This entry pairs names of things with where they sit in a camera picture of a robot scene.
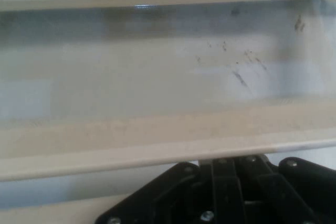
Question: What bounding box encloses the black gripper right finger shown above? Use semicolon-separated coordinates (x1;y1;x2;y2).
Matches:
237;155;336;224

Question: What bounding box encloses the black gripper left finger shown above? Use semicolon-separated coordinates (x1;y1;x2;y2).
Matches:
93;158;247;224

